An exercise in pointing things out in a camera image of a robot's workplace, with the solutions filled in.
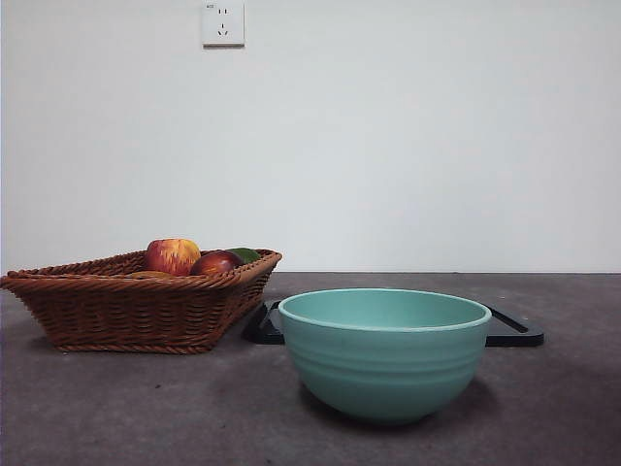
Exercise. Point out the green fruit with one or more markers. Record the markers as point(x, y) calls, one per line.
point(248, 255)

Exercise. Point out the teal ribbed bowl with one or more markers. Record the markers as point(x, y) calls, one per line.
point(383, 369)

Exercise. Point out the brown wicker basket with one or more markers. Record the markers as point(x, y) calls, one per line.
point(121, 315)

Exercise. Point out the dark red round fruit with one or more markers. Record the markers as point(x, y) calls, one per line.
point(216, 264)

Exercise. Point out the black rectangular tray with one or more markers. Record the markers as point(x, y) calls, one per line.
point(514, 335)

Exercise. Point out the red yellow apple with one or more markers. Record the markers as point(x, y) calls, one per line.
point(170, 257)

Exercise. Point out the white wall socket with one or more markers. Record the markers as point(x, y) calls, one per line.
point(223, 24)

